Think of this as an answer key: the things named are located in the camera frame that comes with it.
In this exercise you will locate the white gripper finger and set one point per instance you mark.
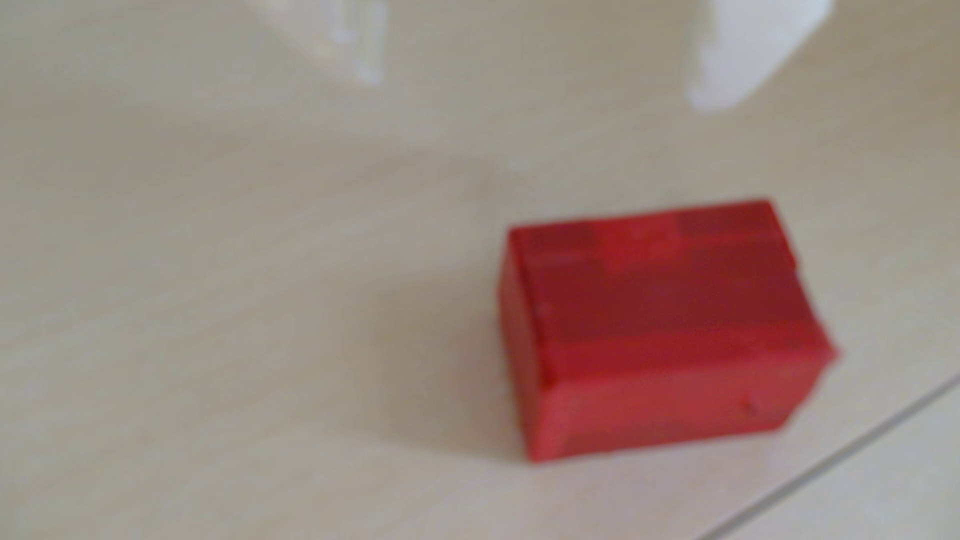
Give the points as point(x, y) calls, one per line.
point(757, 45)
point(352, 30)

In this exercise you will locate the small red block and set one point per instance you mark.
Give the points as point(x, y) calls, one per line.
point(660, 337)

